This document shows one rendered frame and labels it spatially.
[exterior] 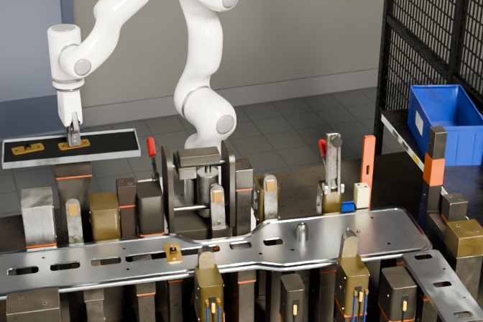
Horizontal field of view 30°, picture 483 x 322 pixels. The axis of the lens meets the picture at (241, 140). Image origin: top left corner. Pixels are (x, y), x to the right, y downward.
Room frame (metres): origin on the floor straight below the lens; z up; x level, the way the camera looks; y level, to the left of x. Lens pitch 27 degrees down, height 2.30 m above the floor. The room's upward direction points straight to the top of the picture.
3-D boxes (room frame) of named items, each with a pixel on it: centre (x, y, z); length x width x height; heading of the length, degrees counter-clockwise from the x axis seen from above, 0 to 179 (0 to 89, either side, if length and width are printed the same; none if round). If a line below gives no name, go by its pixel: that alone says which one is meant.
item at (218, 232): (2.07, 0.06, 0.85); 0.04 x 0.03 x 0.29; 102
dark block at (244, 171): (2.18, 0.00, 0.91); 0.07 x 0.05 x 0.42; 12
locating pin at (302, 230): (1.99, -0.16, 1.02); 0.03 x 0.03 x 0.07
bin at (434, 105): (2.49, -0.62, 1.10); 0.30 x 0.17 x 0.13; 3
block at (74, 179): (2.20, 0.47, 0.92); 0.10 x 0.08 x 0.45; 102
